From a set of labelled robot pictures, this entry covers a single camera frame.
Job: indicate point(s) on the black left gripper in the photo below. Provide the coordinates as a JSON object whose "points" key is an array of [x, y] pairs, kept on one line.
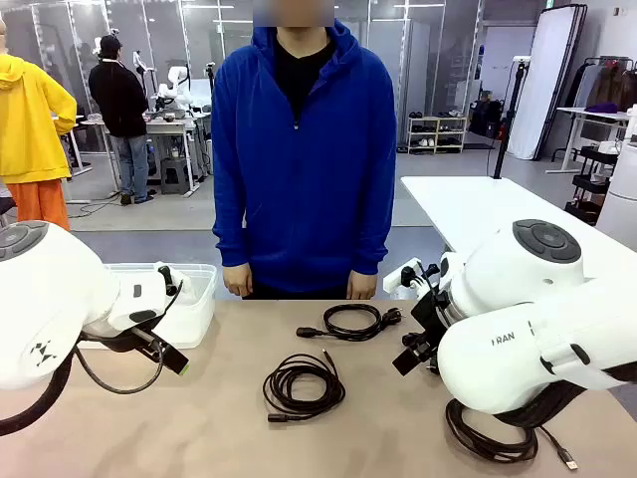
{"points": [[124, 338]]}

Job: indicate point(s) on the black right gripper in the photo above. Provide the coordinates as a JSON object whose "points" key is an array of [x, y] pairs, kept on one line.
{"points": [[430, 323]]}

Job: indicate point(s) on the person's left forearm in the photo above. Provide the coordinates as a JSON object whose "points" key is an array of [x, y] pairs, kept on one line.
{"points": [[373, 239]]}

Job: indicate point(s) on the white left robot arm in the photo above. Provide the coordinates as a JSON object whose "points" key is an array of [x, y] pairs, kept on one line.
{"points": [[50, 299]]}

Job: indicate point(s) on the person's right forearm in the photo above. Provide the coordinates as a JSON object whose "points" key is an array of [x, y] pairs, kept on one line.
{"points": [[230, 239]]}

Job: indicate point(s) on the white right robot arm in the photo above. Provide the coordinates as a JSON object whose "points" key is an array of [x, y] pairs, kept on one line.
{"points": [[497, 368]]}

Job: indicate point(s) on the person's left hand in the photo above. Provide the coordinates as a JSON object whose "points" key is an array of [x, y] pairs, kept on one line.
{"points": [[361, 286]]}

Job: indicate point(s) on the person's right hand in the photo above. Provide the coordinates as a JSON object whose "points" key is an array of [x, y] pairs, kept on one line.
{"points": [[238, 281]]}

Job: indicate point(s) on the clear plastic storage bin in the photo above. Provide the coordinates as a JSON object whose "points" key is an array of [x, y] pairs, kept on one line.
{"points": [[194, 309]]}

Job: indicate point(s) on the white table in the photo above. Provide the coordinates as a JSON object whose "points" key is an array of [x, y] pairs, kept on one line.
{"points": [[473, 209]]}

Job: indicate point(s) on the grey step stool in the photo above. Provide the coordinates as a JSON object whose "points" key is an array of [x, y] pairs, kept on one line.
{"points": [[175, 176]]}

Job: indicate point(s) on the person in blue hoodie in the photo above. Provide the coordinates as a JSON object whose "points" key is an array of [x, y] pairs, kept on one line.
{"points": [[303, 199]]}

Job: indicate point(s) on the wooden shoe rack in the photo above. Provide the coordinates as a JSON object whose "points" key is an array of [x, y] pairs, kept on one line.
{"points": [[438, 134]]}

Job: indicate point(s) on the white background workbench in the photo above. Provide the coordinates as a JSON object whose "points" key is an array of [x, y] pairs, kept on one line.
{"points": [[169, 127]]}

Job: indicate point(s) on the tall black tripod stand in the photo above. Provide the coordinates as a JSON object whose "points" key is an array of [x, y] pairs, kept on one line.
{"points": [[503, 144]]}

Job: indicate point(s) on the black utility cart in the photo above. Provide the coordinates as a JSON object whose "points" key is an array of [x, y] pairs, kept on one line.
{"points": [[589, 184]]}

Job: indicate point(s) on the black bags pile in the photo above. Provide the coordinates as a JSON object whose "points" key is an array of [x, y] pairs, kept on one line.
{"points": [[485, 117]]}

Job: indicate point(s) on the person in black sweater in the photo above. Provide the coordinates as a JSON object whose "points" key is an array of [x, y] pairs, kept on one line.
{"points": [[119, 104]]}

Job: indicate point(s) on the white cylindrical appliance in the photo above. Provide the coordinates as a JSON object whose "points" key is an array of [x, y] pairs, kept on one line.
{"points": [[619, 199]]}

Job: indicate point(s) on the person in yellow hoodie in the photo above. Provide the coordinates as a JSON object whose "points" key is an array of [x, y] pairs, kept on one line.
{"points": [[30, 124]]}

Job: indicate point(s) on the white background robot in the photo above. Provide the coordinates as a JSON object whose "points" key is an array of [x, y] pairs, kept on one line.
{"points": [[176, 82]]}

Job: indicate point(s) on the white desk with thin legs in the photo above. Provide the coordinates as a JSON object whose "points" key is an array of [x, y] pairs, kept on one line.
{"points": [[592, 115]]}

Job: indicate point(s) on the purple garment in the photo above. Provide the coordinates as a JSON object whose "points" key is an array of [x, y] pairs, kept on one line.
{"points": [[602, 107]]}

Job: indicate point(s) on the clothes rack with coats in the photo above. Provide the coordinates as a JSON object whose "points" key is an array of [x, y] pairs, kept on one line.
{"points": [[609, 82]]}

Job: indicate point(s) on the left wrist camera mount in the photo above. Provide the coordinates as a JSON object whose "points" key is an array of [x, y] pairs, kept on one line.
{"points": [[168, 281]]}

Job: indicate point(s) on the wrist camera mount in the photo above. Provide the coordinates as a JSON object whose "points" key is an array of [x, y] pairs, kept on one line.
{"points": [[398, 280], [168, 281]]}

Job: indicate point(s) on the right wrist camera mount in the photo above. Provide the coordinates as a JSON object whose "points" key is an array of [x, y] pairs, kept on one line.
{"points": [[398, 280]]}

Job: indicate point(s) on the slim black camera tripod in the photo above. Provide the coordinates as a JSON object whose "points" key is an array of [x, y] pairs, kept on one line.
{"points": [[211, 74]]}

